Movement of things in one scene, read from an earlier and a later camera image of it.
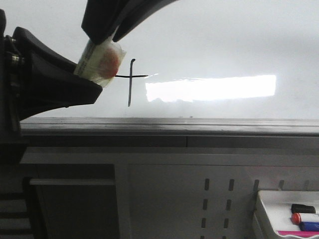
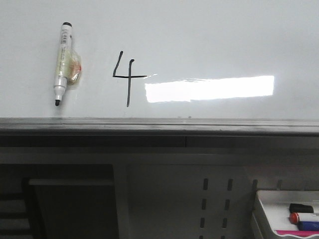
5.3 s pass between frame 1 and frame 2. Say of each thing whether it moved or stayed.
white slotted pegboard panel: stayed
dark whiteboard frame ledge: stayed
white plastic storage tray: stayed
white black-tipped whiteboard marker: moved
